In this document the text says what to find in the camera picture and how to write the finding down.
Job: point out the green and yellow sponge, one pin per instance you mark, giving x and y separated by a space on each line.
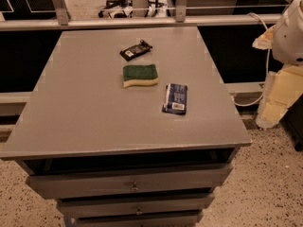
140 75

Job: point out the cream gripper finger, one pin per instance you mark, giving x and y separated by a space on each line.
281 91
265 40

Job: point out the top grey drawer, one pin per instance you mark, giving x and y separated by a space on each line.
141 180

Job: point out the grey drawer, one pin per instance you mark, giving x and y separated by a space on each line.
141 180
136 204
146 220

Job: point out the middle grey drawer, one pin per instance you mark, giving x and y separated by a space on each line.
136 204

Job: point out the blue snack packet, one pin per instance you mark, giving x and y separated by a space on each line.
175 99

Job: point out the grey metal railing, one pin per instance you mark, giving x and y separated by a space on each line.
18 15

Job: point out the black office chair base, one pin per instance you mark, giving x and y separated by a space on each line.
116 3

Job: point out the black flat packet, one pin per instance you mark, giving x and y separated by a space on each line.
135 51

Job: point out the grey drawer cabinet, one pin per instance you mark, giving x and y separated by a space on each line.
81 119

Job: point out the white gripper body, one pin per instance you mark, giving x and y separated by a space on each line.
290 42

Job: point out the bottom grey drawer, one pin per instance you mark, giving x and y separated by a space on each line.
146 220

